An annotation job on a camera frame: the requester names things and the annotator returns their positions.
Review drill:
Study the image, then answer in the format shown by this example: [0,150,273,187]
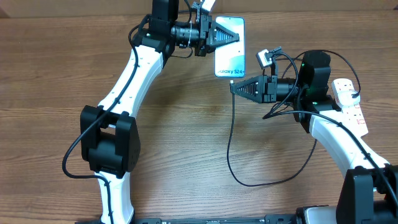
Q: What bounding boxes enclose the white charger plug adapter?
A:
[335,90,361,108]

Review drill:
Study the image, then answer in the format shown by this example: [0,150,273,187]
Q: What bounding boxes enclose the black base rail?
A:
[74,213,352,224]

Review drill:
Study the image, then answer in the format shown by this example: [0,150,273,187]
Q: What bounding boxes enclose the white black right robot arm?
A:
[230,49,397,223]

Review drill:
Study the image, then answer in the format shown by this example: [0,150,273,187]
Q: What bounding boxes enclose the Samsung Galaxy smartphone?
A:
[215,16,246,78]

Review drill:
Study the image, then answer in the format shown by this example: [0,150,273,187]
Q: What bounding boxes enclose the black USB charger cable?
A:
[226,49,362,187]

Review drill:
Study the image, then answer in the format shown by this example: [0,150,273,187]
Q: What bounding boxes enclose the white power strip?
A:
[331,78,368,137]

